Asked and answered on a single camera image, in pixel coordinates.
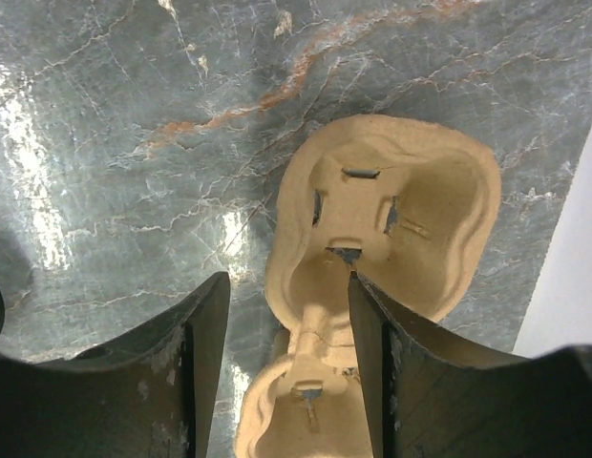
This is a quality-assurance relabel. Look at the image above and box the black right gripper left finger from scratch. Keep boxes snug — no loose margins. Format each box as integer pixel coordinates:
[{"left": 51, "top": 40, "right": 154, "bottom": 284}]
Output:
[{"left": 0, "top": 272, "right": 230, "bottom": 457}]

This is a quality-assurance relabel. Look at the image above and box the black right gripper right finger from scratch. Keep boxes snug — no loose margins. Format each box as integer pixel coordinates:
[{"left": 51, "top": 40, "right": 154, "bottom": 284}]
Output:
[{"left": 348, "top": 274, "right": 592, "bottom": 457}]

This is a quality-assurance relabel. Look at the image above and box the brown pulp cup carrier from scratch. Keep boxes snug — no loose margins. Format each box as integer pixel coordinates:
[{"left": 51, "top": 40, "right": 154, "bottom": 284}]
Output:
[{"left": 234, "top": 114, "right": 501, "bottom": 457}]

